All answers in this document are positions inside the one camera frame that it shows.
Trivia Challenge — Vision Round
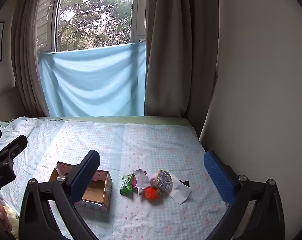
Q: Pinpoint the cardboard box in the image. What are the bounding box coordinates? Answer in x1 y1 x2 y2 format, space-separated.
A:
49 161 112 212

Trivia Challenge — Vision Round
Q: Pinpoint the black hair scrunchie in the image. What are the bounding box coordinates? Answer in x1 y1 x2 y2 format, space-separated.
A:
179 180 190 187

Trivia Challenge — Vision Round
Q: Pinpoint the white paper towel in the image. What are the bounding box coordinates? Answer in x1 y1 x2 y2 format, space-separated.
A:
167 173 192 205

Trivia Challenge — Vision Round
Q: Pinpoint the green tissue packet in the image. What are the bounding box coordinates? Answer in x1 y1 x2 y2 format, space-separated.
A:
120 173 134 196

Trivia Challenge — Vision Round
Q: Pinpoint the silver glitter round pad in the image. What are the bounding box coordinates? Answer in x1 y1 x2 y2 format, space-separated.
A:
155 170 173 192

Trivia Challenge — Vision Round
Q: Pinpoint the magenta pouch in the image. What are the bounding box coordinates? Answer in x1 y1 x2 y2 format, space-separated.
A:
131 171 148 193

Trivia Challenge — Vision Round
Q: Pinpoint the orange fluffy pompom strawberry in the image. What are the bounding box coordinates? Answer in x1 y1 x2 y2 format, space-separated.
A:
144 185 162 202

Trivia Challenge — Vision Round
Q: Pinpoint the pink knitted ball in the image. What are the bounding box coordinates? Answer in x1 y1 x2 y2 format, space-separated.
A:
149 173 157 185

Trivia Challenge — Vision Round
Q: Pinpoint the person's left hand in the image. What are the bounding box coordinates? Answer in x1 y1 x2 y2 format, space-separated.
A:
0 199 12 232

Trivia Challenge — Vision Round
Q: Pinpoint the brown left curtain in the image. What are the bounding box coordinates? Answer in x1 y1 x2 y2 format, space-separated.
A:
11 0 49 117

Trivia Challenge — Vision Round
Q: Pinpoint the brown curtain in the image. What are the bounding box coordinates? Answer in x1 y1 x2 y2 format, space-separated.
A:
11 0 49 117
144 0 219 134

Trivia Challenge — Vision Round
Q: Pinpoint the patterned blue bed quilt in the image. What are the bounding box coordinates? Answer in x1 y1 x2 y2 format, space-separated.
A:
0 117 226 239

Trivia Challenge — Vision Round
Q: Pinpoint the light blue hanging cloth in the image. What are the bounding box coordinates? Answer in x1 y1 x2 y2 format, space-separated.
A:
38 42 146 117

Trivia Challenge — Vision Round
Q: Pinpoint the brown right curtain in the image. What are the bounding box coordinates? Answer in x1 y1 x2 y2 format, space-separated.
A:
144 0 219 134

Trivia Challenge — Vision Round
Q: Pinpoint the window with frame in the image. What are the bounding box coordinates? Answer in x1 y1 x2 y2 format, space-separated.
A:
36 0 146 52

